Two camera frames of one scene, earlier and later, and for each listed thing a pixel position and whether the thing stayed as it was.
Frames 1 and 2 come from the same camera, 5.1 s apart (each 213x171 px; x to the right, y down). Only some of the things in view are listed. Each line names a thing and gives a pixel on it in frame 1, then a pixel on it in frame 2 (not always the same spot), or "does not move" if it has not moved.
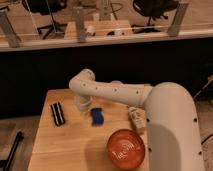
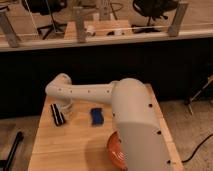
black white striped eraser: (59, 118) does not move
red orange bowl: (125, 150) does not move
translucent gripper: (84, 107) → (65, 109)
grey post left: (9, 30) does not move
